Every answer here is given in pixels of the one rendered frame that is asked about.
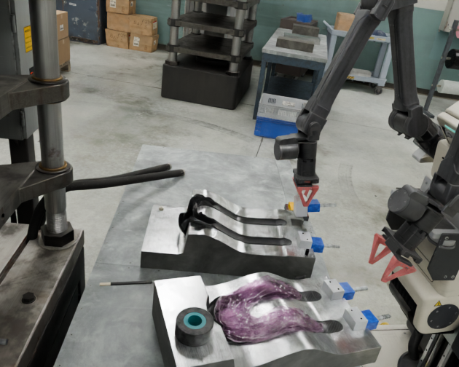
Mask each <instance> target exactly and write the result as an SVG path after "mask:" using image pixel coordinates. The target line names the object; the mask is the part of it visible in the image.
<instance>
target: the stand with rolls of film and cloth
mask: <svg viewBox="0 0 459 367"><path fill-rule="evenodd" d="M458 23H459V20H454V22H453V24H452V27H451V30H450V34H449V36H448V39H447V42H446V44H445V47H444V51H443V53H442V56H441V59H440V61H439V65H438V68H437V70H436V74H435V77H434V78H433V82H432V85H431V88H430V91H429V94H428V97H427V99H426V102H425V105H424V108H423V113H424V114H425V115H426V116H428V117H429V118H432V119H434V117H435V116H434V115H433V114H432V113H431V112H429V111H428V108H429V106H430V103H431V100H432V97H433V95H434V91H435V89H436V87H437V91H438V92H440V93H447V94H453V95H459V82H455V81H449V80H443V79H442V80H440V81H439V83H438V80H439V77H440V75H441V72H442V69H443V66H444V63H445V66H446V68H450V69H456V70H459V50H457V49H451V50H450V46H451V43H452V40H453V38H454V35H455V32H456V36H457V38H459V25H458ZM457 27H458V28H457ZM437 83H438V84H437Z"/></svg>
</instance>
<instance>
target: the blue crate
mask: <svg viewBox="0 0 459 367"><path fill-rule="evenodd" d="M297 132H298V129H297V126H296V122H288V121H284V120H279V119H272V118H267V117H260V116H257V117H256V125H255V130H254V135H257V136H261V137H265V138H273V139H276V137H278V136H282V135H290V133H297Z"/></svg>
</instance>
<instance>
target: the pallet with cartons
mask: <svg viewBox="0 0 459 367"><path fill-rule="evenodd" d="M56 13H57V27H58V54H59V69H60V72H61V71H67V72H69V71H70V70H71V64H70V39H69V36H68V12H65V11H60V10H56Z"/></svg>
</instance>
